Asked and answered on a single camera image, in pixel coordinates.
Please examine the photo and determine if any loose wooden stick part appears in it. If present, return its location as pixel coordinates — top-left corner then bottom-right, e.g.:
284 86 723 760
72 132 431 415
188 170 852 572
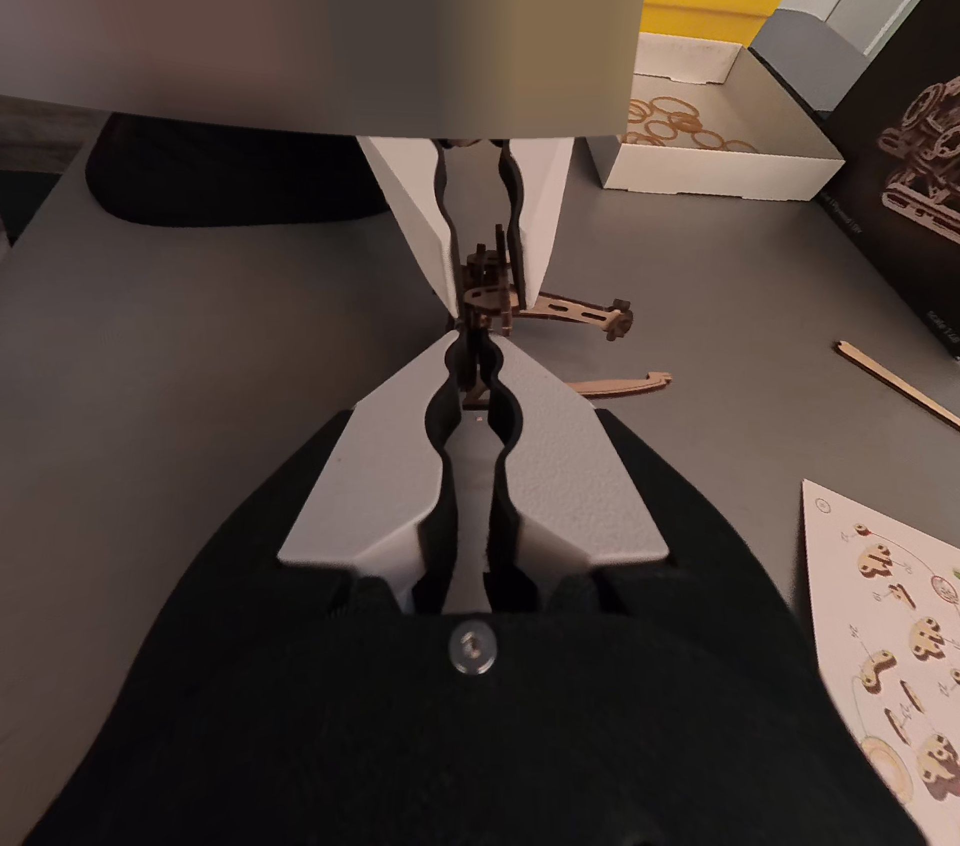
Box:
836 340 960 429

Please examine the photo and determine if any white cardboard box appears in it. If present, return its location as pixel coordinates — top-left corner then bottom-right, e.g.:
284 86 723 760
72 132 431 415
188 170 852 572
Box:
585 32 846 202

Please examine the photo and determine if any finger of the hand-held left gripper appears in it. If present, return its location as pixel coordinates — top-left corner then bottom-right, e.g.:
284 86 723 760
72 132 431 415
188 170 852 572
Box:
357 136 460 318
498 136 577 311

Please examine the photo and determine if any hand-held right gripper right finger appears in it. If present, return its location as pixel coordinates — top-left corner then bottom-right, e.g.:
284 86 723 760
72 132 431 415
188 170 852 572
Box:
489 335 669 588

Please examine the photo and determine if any black cardboard box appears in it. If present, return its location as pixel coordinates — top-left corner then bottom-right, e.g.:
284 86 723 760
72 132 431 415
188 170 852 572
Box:
821 0 960 360

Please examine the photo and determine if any pale grey container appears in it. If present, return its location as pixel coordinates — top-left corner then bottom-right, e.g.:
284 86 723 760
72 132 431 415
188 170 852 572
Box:
750 10 871 114

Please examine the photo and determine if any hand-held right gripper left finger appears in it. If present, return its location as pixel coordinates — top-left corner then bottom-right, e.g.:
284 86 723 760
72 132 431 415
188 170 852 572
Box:
277 331 460 607

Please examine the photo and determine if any wooden crossbow model assembly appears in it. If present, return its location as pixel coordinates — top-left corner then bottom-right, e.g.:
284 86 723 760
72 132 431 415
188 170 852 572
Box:
453 224 672 408

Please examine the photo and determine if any pile of rubber bands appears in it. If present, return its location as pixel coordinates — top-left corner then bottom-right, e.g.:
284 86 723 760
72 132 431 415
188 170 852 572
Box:
626 95 760 153

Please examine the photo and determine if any illustrated instruction booklet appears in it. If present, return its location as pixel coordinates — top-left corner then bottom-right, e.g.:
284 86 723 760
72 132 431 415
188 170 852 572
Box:
801 479 960 846

